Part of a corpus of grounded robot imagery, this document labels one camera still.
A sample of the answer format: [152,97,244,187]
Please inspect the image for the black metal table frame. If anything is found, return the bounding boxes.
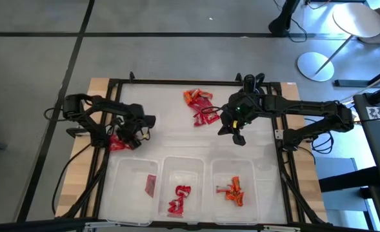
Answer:
[52,71,328,232]

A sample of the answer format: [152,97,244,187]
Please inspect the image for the black desk crossbar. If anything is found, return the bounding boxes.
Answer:
[318,166,380,194]

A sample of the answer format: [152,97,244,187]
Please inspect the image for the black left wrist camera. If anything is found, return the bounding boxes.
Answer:
[143,115,157,129]

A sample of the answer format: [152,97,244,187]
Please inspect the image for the black coiled floor cables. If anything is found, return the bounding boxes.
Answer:
[310,130,335,155]

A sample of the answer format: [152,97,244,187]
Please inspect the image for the black desk base bar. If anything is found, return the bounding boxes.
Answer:
[334,63,380,88]

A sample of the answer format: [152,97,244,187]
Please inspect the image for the round white side table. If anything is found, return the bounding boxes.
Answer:
[296,2,380,82]

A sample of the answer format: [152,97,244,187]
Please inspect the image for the black desk leg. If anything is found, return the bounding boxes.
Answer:
[268,0,302,37]

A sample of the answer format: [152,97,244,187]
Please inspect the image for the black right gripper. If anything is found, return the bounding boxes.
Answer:
[217,92,258,146]

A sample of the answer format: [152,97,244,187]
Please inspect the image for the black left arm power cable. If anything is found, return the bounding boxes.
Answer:
[51,143,92,216]

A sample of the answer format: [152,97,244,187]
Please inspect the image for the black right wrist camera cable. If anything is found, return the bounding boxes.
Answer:
[201,105,229,116]

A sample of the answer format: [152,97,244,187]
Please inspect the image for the clear plastic bin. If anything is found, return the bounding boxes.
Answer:
[210,158,260,226]
[113,157,160,226]
[158,155,206,226]

